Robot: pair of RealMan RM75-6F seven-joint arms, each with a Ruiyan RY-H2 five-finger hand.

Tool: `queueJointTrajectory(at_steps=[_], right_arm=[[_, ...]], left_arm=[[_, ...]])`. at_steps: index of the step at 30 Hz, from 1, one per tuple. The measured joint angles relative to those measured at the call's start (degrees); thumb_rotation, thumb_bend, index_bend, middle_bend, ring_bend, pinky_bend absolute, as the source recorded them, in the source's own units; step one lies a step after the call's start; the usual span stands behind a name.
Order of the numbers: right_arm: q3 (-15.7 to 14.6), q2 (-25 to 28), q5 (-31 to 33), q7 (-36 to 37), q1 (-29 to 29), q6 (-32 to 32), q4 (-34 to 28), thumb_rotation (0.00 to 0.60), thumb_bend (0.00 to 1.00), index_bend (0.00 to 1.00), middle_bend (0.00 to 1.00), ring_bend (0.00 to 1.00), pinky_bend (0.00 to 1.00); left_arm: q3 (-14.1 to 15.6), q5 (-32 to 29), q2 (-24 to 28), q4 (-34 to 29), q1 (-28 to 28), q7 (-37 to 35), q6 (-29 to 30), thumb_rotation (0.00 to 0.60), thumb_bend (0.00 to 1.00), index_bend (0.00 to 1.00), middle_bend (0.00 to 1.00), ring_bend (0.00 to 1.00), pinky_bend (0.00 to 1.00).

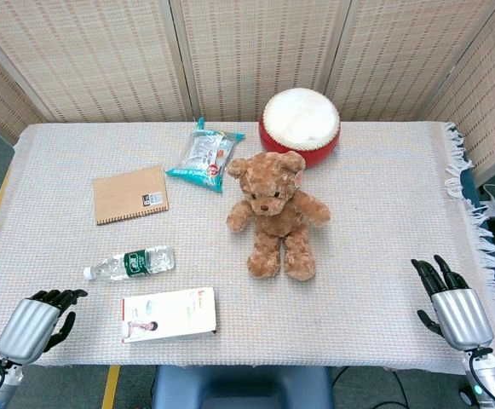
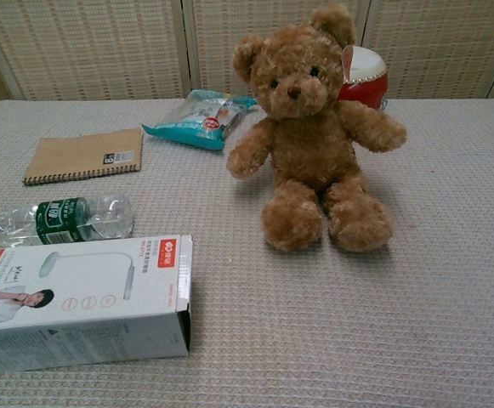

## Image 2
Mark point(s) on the teal snack packet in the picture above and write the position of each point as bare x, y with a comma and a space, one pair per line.
200, 121

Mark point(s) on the brown plush teddy bear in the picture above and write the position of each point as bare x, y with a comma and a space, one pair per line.
310, 144

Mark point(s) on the red drum with white skin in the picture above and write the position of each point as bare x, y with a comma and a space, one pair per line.
365, 83

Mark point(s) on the clear bottle with green label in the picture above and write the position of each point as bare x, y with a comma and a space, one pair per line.
59, 221

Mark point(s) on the white desk lamp box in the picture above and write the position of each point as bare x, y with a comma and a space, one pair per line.
85, 297

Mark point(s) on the woven folding screen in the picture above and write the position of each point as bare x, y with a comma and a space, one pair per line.
102, 47

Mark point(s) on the beige woven tablecloth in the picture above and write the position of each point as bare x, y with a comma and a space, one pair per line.
314, 297

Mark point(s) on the brown spiral notebook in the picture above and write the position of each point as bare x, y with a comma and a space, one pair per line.
85, 155

